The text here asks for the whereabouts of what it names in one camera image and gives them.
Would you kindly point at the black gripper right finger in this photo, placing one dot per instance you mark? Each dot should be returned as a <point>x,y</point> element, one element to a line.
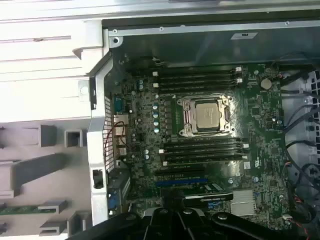
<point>232,228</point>

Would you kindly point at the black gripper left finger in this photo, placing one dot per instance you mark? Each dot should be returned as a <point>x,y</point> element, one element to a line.
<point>120,227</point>

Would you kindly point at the green RAM stick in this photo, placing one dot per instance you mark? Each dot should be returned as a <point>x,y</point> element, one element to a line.
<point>20,210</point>

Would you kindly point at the black RAM slot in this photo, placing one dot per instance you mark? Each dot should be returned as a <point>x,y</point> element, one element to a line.
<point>195,74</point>
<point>195,86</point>
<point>207,157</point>
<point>202,163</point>
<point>200,151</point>
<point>200,80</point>
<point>197,69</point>
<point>205,145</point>

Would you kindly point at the blue VGA port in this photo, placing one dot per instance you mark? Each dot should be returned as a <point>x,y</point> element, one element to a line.
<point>114,202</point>

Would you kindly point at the silver finned heat sink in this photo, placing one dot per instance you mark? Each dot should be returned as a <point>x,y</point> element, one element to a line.
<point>242,202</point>

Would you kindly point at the black graphics card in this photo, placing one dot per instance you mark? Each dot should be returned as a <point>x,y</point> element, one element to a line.
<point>210,198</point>

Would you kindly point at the blue expansion slot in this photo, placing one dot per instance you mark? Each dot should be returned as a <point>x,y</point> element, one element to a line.
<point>181,182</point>

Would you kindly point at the black expansion slot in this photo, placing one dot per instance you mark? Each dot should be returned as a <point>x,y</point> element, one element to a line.
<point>178,173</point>

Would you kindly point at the silver metal PC case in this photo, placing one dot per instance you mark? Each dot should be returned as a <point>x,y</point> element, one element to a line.
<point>98,140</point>

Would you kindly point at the metal network port stack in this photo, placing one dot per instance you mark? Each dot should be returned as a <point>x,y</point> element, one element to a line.
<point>121,136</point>

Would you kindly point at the grey parts rack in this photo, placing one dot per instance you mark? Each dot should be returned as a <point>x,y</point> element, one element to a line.
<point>50,162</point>

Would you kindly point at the metal locking lever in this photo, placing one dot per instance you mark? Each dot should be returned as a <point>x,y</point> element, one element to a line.
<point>207,98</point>
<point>210,135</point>

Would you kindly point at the green motherboard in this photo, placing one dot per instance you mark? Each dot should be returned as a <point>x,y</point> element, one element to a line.
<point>262,130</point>

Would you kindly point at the silver CPU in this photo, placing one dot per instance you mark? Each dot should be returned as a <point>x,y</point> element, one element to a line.
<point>209,116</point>

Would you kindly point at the metal socket cover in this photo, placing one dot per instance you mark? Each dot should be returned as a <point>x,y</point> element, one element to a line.
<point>188,116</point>

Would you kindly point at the blue serial port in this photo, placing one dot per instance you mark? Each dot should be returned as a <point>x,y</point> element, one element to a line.
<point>119,104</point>

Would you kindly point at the CPU socket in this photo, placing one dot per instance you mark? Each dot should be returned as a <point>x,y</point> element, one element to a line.
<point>181,100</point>

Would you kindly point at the round coin battery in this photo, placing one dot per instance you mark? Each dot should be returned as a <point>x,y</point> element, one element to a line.
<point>265,84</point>

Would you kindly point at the white case label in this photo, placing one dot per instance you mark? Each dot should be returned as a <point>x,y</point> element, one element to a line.
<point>245,35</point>

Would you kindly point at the white corner bracket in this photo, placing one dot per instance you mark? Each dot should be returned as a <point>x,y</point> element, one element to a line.
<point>93,35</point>

